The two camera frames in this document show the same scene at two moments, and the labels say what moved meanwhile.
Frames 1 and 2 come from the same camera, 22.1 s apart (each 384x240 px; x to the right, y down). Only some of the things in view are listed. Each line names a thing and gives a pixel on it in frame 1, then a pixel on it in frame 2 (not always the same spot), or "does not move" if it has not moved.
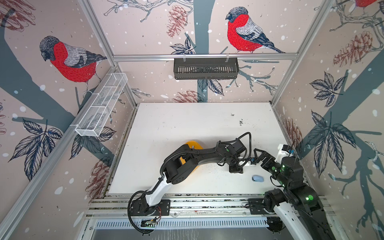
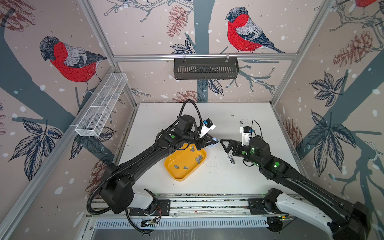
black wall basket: [206, 68] does not move
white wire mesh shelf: [100, 105] does not move
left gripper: [238, 169] to [202, 143]
